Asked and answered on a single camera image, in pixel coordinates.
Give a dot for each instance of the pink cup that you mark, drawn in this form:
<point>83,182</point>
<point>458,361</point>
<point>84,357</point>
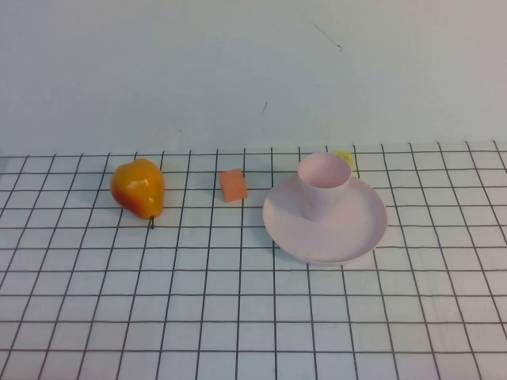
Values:
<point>321,198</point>

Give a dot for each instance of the pink round plate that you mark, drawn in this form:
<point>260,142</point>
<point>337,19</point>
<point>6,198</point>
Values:
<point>336,237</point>

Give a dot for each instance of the orange foam cube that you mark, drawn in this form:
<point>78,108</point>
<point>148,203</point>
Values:
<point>233,186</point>

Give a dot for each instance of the yellow foam block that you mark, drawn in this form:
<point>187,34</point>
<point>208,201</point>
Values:
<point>347,157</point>

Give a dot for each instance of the orange yellow pear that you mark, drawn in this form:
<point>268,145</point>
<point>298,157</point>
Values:
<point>138,186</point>

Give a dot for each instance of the white grid tablecloth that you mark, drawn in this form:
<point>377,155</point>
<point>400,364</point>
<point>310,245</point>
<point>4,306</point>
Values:
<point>198,308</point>

